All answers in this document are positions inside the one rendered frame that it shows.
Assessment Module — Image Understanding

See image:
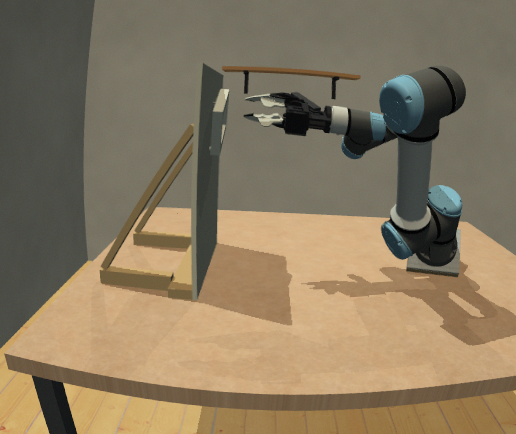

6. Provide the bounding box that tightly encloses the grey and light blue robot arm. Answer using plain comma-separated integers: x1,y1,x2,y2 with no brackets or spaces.
330,66,466,267

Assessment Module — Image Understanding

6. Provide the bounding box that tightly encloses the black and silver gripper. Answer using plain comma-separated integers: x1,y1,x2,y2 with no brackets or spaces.
244,93,332,136

